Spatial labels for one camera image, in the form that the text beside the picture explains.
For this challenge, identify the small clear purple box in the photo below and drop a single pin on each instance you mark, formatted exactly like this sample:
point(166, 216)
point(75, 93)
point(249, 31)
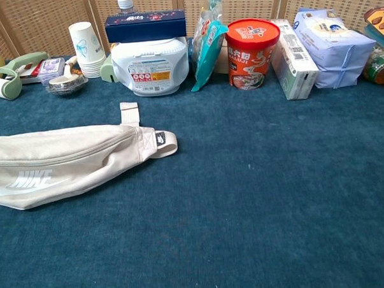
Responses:
point(51, 68)

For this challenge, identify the small pale green holder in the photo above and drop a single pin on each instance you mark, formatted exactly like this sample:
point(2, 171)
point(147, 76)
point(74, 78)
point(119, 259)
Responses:
point(106, 71)

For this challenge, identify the clear plastic water bottle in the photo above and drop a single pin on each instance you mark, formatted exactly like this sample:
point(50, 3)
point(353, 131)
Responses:
point(126, 5)

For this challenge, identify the red white flat box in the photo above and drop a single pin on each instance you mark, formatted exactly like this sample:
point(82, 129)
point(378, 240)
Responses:
point(31, 73)

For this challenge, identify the white laundry pod tub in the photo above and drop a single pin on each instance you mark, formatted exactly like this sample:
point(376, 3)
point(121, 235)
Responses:
point(150, 63)

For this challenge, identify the cookie box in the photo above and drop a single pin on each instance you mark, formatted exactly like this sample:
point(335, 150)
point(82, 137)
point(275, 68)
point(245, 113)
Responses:
point(381, 22)

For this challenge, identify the green white tissue pack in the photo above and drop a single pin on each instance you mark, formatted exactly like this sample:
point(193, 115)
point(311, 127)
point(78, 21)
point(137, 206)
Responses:
point(295, 66)

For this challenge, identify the teal snack bag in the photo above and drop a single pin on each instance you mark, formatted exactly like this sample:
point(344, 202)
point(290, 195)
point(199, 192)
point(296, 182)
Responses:
point(208, 50)

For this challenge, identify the green white lint roller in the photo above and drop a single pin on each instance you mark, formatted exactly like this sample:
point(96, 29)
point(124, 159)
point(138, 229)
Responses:
point(12, 80)

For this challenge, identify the stack of white paper cups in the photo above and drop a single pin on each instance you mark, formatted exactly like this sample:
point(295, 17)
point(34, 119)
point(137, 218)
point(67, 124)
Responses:
point(85, 46)

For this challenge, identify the navy gift box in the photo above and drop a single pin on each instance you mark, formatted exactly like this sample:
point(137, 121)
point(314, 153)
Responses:
point(145, 28)

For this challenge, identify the orange instant noodle cup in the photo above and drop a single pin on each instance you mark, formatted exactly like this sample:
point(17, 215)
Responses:
point(250, 55)

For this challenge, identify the beige Nike waist bag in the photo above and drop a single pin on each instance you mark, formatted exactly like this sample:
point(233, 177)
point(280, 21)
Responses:
point(68, 155)

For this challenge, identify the brown cardboard box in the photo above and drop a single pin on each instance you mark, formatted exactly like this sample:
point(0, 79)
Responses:
point(221, 59)

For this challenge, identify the light blue tissue pack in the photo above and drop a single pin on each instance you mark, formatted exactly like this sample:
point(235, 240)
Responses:
point(337, 48)

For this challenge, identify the green brown drink bottle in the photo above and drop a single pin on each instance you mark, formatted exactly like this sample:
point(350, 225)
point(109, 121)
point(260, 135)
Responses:
point(378, 65)

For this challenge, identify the blue carpet table cover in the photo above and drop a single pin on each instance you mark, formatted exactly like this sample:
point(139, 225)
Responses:
point(232, 193)

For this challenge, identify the wicker folding screen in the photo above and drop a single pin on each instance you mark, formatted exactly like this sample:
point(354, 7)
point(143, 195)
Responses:
point(40, 20)

